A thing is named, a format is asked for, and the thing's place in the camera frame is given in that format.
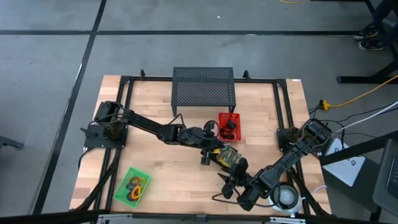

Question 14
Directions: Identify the green blue crayon box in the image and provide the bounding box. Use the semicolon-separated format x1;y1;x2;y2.
226;146;236;164

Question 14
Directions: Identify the red plastic basket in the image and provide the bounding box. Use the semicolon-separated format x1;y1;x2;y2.
218;112;242;143

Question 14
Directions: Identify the yellow extension cord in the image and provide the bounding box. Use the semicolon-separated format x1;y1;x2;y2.
319;74;398;111

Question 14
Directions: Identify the green plastic basket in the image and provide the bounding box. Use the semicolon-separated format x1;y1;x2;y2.
113;166;152;209

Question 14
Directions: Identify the white cardboard box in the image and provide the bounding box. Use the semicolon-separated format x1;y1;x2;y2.
322;138;367;188

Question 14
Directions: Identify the black left camera cable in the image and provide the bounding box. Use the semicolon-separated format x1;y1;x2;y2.
167;113;221;138

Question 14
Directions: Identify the dark grey desk equipment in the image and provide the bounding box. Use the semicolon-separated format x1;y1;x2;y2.
372;138;398;218

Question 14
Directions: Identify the black metal table frame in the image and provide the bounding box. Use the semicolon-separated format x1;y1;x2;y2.
70;68;333;218

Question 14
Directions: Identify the grey furniture foot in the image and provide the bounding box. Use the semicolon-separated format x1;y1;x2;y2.
0;135;25;151

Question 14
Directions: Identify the white floor cable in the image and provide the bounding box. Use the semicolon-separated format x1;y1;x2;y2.
320;100;398;144

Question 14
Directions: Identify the black desk frame bar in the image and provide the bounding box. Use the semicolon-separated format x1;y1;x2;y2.
318;129;398;167

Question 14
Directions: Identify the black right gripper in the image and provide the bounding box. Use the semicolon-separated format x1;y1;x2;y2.
216;157;271;212

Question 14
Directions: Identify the black mesh tray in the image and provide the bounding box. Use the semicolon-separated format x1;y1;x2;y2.
203;143;244;170

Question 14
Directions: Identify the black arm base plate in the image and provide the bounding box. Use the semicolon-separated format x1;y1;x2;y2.
80;124;129;149
277;127;322;154

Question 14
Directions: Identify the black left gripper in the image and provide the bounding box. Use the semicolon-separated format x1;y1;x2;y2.
198;136;233;166

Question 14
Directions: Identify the black right camera cable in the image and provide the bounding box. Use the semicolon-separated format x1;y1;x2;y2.
211;192;277;208

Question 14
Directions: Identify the black perforated metal desk riser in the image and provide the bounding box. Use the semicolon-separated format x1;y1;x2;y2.
170;67;237;118

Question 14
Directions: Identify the yellow coil wrist keychain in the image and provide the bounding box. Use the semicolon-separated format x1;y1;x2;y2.
130;186;143;201

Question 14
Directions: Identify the purple coil wrist keychain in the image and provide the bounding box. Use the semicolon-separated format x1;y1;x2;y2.
125;182;135;202

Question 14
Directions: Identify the black camera cable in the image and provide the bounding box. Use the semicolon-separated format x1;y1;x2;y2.
167;113;221;138
211;192;277;208

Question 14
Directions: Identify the black camera rig crossbar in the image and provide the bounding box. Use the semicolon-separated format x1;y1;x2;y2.
0;208;398;224

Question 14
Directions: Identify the person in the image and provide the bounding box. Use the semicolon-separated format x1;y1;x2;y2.
352;0;398;52

